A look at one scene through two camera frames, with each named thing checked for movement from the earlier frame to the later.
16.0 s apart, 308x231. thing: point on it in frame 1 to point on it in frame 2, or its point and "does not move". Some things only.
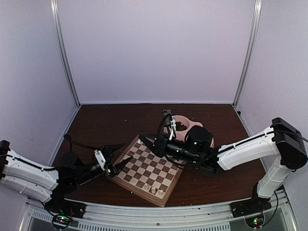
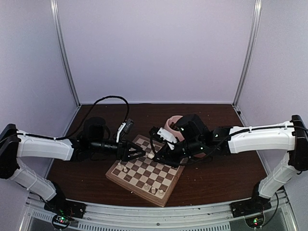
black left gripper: x=108 y=149 to x=123 y=155
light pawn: x=146 y=187 does not move
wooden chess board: x=147 y=174 does not move
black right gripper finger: x=151 y=141 to x=163 y=151
